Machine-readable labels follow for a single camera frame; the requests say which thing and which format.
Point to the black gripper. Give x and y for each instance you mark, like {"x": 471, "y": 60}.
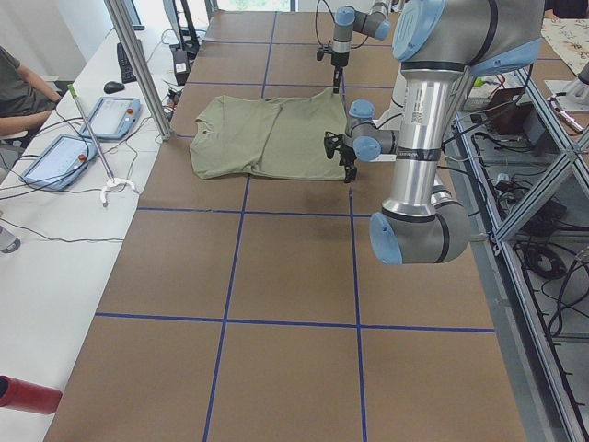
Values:
{"x": 346, "y": 156}
{"x": 340, "y": 58}

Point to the olive green long-sleeve shirt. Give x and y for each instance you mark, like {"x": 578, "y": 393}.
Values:
{"x": 281, "y": 138}

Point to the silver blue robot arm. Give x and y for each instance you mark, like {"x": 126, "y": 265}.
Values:
{"x": 374, "y": 24}
{"x": 442, "y": 46}

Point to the black keyboard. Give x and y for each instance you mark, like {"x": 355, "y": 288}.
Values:
{"x": 126, "y": 69}

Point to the black computer mouse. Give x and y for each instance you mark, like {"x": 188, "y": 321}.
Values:
{"x": 112, "y": 87}

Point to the upper blue teach pendant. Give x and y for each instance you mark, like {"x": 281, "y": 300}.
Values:
{"x": 112, "y": 118}

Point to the blue teach pendant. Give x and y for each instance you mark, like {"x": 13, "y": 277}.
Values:
{"x": 60, "y": 163}
{"x": 112, "y": 118}

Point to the long grabber stick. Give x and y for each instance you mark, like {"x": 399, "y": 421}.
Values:
{"x": 112, "y": 181}

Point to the lower blue teach pendant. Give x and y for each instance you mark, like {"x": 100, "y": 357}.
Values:
{"x": 60, "y": 163}

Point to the seated person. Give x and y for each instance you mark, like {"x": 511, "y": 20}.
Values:
{"x": 27, "y": 100}

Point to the red bottle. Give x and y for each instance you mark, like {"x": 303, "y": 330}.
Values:
{"x": 20, "y": 395}

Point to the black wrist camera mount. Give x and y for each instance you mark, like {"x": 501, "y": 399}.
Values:
{"x": 323, "y": 49}
{"x": 331, "y": 143}

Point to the aluminium frame post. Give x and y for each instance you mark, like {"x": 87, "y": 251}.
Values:
{"x": 122, "y": 24}

